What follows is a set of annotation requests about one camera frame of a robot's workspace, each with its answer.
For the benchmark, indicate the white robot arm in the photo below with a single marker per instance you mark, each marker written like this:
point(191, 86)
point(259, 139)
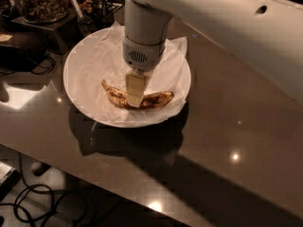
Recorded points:
point(266, 34)

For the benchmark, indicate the black wire holder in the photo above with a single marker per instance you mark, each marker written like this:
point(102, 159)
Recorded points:
point(105, 8)

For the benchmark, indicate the glass jar of nuts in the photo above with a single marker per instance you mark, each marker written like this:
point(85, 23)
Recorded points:
point(42, 11)

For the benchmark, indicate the white paper liner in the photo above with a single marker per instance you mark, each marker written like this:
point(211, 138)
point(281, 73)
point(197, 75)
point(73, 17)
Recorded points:
point(94, 66)

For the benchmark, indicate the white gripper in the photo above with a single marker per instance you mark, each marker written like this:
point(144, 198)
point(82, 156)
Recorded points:
point(142, 56)

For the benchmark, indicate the black device on left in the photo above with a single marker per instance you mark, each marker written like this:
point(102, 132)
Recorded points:
point(21, 51)

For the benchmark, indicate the white bowl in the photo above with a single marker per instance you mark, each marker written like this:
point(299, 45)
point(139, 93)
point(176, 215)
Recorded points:
point(73, 79)

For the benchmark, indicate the scoop with white handle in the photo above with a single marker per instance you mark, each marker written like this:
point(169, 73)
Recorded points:
point(85, 23)

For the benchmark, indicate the black stand under jars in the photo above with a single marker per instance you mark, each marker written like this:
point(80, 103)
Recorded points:
point(61, 36)

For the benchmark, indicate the grey box on floor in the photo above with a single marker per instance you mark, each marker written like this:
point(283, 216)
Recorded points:
point(9, 177)

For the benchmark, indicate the spotted ripe banana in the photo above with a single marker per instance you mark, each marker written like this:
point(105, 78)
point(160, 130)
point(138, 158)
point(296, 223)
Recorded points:
point(152, 101)

